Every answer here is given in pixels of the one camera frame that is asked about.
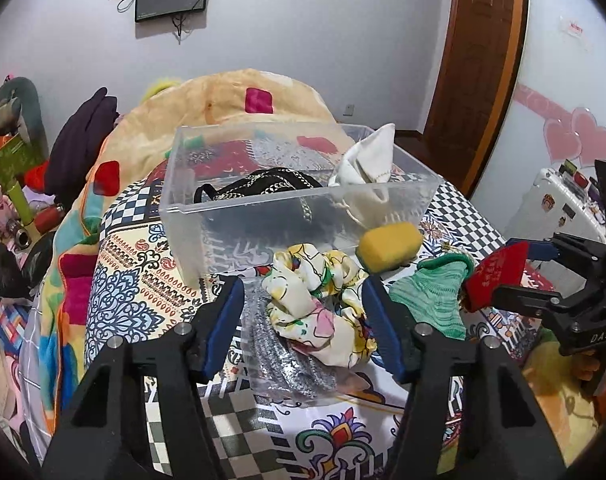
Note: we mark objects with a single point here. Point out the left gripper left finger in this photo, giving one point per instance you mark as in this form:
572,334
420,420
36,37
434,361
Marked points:
137,412

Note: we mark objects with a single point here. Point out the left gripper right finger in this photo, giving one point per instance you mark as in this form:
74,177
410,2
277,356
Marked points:
504,434

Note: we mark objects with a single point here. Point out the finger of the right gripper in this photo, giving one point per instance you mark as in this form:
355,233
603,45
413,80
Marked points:
537,250
523,299

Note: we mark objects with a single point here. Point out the red velvet pouch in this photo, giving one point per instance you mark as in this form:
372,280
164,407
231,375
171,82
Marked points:
505,266

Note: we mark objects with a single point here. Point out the green knitted cloth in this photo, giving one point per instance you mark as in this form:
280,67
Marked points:
432,292

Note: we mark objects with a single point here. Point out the yellow sponge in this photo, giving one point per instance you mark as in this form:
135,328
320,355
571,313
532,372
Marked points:
387,247

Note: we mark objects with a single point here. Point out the floral silk scrunchie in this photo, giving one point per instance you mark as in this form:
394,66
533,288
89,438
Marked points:
315,304

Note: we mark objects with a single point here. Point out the person's right hand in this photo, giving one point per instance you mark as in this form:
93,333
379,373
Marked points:
584,365

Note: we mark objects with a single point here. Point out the white suitcase with stickers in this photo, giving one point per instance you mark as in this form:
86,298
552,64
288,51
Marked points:
551,206

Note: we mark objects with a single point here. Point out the patterned patchwork bedsheet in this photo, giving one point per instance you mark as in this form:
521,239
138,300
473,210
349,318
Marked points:
273,413

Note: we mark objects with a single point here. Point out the white cloth pouch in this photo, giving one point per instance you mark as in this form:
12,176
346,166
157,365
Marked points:
369,161

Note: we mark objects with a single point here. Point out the brown wooden door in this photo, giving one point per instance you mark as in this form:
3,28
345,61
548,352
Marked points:
479,66

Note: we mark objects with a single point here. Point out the clear plastic storage box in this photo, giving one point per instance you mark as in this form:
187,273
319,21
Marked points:
212,236

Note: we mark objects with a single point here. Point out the dark purple garment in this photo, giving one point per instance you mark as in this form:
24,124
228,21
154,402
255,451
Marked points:
77,147

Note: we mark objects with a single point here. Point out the grey green plush toy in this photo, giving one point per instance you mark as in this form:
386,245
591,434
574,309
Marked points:
20,113

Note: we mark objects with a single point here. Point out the black chain strap bag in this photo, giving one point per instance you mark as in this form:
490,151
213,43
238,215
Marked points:
259,182

